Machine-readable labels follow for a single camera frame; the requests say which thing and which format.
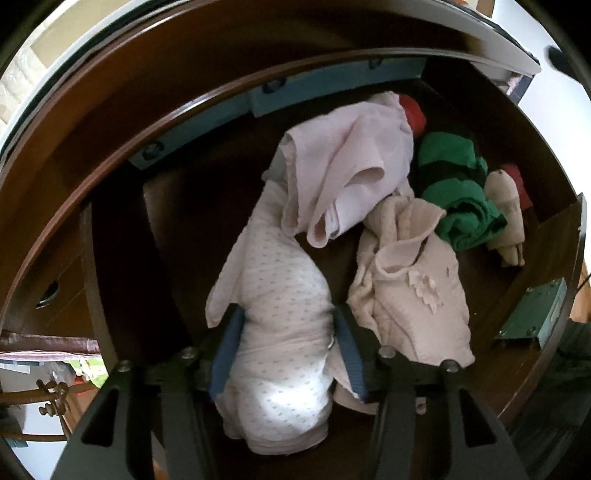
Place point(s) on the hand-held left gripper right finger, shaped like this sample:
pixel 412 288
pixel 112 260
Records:
pixel 353 360

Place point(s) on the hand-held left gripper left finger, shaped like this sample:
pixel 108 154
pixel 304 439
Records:
pixel 226 360

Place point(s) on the white dotted underwear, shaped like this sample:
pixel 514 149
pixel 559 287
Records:
pixel 277 300

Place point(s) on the beige lace underwear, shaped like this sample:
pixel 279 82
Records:
pixel 415 295

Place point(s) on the wooden desk drawer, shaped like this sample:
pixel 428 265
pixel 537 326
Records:
pixel 194 230

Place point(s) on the green black striped underwear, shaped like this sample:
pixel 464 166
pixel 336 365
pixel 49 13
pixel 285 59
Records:
pixel 455 203

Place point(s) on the pink underwear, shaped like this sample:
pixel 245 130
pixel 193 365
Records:
pixel 351 152

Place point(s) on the dark red underwear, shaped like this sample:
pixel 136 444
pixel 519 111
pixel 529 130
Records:
pixel 519 184

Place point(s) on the metal drawer lock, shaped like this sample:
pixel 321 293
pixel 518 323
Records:
pixel 531 318

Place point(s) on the light green cloth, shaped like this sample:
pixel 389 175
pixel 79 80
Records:
pixel 92 371

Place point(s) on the gold metal stand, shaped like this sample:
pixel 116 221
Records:
pixel 51 392

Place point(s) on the pink striped bundle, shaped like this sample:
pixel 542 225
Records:
pixel 46 346

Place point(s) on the dark wooden desk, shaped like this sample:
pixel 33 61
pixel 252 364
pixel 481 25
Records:
pixel 138 92

